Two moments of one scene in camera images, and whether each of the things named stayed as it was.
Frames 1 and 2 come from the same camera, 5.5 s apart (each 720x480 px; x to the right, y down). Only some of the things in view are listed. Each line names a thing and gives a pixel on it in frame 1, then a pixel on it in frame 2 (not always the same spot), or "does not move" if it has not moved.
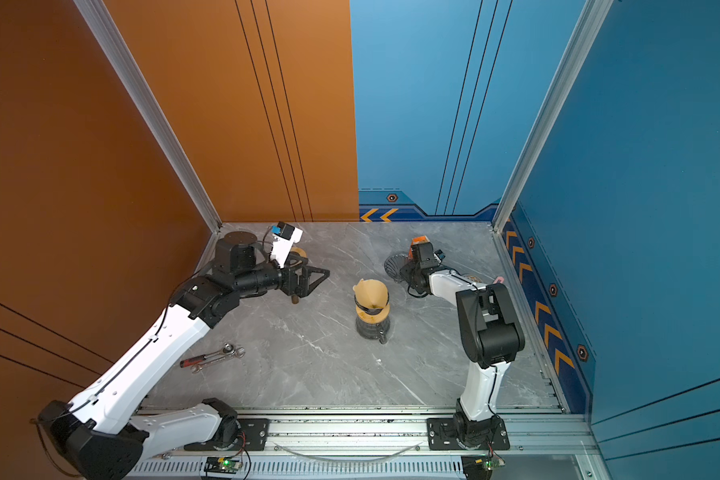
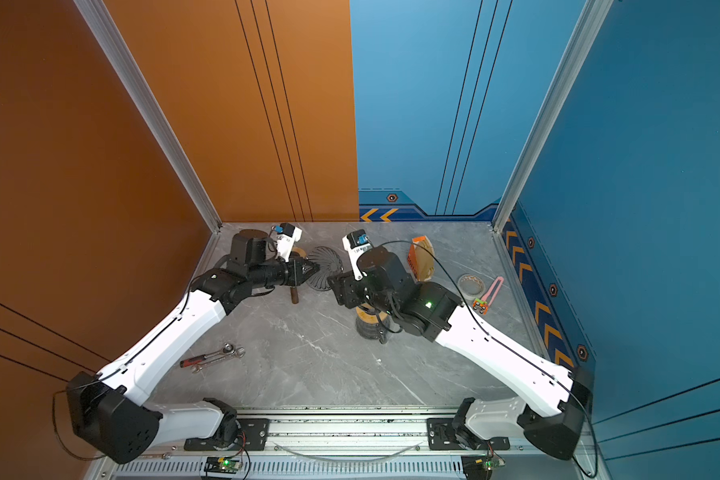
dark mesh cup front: (376, 330) does not move
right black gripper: (405, 271) → (345, 289)
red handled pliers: (197, 363) does not move
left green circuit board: (222, 465) does not move
